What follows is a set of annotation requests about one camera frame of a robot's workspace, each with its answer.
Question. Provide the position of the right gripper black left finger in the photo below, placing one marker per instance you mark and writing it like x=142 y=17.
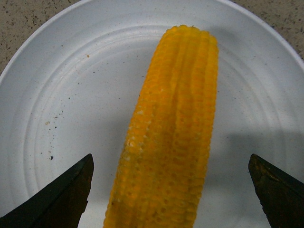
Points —
x=58 y=205

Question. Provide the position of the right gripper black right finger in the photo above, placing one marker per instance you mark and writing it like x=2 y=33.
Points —
x=280 y=194

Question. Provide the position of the yellow corn cob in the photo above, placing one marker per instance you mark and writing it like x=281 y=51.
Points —
x=163 y=164

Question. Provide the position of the light blue plate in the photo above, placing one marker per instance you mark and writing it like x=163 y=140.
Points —
x=71 y=89

